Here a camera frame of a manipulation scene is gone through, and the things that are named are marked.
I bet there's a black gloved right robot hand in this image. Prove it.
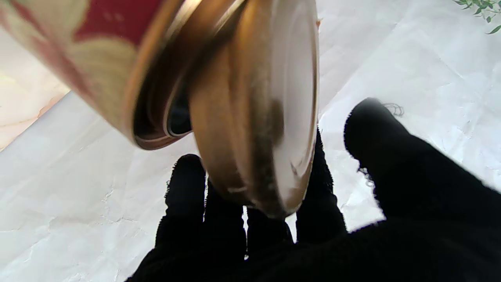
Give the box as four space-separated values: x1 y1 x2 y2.
125 98 501 282

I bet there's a round bronze canister lid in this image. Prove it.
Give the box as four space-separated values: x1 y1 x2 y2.
189 0 320 219

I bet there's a red floral tea canister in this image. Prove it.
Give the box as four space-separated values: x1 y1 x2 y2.
0 0 248 150

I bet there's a green leafy plant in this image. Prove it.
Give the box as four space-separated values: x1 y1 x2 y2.
454 0 501 35

